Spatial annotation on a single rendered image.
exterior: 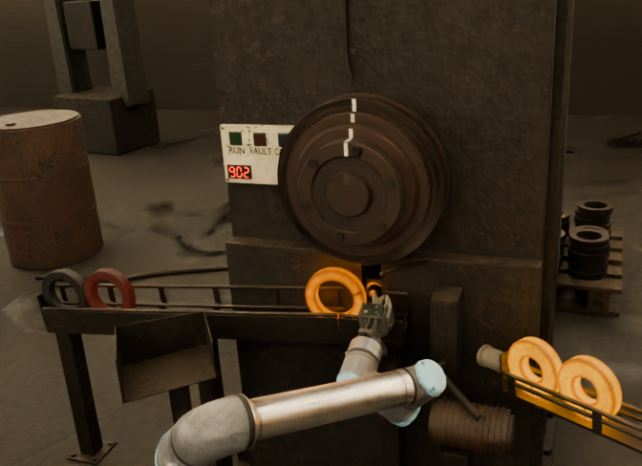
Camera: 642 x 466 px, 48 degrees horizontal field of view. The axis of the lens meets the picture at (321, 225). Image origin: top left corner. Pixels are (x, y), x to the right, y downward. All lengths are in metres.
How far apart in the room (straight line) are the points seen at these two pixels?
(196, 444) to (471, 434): 0.81
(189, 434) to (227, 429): 0.08
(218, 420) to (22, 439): 1.74
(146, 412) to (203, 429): 1.62
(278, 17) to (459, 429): 1.23
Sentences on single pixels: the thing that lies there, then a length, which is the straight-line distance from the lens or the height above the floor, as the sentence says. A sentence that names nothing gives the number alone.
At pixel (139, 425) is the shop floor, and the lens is 3.05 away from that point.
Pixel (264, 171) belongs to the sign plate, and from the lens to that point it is 2.19.
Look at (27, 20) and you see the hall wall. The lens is 10.49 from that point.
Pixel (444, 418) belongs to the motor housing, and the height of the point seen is 0.52.
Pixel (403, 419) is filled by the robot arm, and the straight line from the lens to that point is 1.91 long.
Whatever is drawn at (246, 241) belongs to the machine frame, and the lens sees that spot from 2.29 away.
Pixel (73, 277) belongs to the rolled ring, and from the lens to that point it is 2.59.
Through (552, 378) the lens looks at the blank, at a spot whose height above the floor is 0.71.
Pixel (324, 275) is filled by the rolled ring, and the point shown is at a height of 0.83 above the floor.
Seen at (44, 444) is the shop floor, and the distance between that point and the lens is 3.09.
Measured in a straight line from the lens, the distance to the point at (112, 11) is 7.20.
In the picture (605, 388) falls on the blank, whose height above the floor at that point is 0.75.
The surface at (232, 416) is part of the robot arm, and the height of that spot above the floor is 0.84.
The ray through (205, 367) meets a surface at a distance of 2.15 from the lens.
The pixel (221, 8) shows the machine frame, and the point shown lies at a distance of 2.17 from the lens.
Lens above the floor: 1.70
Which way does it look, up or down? 20 degrees down
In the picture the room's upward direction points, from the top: 4 degrees counter-clockwise
